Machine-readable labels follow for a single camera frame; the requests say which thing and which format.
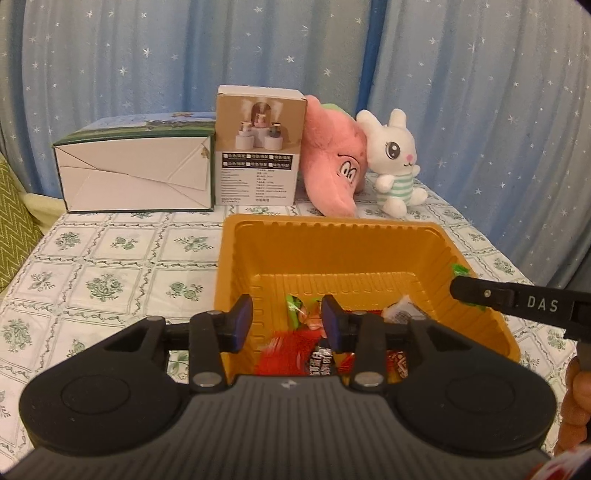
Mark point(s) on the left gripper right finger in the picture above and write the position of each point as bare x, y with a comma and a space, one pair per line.
364, 334

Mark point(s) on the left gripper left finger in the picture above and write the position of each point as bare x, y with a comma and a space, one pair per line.
212, 333

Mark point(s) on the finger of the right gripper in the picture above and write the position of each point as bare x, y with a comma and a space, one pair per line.
507, 298

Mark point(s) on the clear black snack packet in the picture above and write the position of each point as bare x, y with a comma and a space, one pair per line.
403, 311

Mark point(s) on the green-wrapped brown candy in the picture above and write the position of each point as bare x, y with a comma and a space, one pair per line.
301, 315

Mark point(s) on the orange plastic tray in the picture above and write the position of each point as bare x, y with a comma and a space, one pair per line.
365, 264

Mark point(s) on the right hand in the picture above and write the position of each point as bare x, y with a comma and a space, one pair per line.
576, 409

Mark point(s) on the floral tablecloth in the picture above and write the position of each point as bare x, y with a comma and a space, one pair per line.
94, 274

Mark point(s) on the white bunny plush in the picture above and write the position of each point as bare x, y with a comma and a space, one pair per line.
392, 155

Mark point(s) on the pink starfish plush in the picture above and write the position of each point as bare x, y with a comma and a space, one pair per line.
333, 159

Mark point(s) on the white green carton box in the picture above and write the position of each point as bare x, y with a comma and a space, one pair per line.
141, 162

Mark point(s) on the blue star curtain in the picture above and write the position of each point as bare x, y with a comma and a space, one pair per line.
497, 92

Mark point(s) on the brown humidifier box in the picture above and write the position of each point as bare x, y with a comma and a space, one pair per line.
257, 147

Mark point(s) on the green zigzag cushion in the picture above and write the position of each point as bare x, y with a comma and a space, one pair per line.
19, 234

